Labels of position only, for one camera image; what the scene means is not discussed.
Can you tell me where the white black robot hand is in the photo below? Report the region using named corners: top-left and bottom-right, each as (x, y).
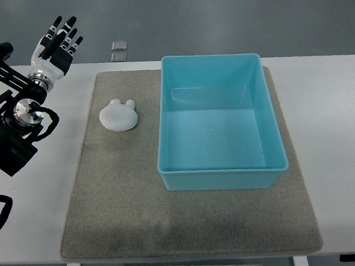
top-left (28, 16), bottom-right (83, 83)

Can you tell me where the white bunny toy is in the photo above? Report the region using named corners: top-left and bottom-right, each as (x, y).
top-left (99, 99), bottom-right (138, 132)

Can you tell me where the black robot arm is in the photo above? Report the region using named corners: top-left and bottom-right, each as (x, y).
top-left (0, 42), bottom-right (59, 176)

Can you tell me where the blue plastic box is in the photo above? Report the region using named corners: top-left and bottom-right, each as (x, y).
top-left (157, 53), bottom-right (289, 191)

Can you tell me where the lower floor outlet plate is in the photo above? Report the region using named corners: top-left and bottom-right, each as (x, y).
top-left (111, 52), bottom-right (127, 63)

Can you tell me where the floor outlet plate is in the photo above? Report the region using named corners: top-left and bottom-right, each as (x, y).
top-left (111, 52), bottom-right (127, 63)
top-left (111, 40), bottom-right (128, 51)

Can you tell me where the upper floor outlet plate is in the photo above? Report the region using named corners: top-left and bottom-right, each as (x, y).
top-left (111, 40), bottom-right (128, 51)

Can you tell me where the grey felt mat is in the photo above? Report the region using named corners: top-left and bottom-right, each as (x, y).
top-left (60, 69), bottom-right (323, 263)

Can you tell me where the white table leg right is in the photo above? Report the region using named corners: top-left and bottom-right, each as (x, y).
top-left (292, 256), bottom-right (309, 266)

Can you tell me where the black cable loop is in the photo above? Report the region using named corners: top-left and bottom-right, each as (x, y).
top-left (0, 193), bottom-right (16, 236)

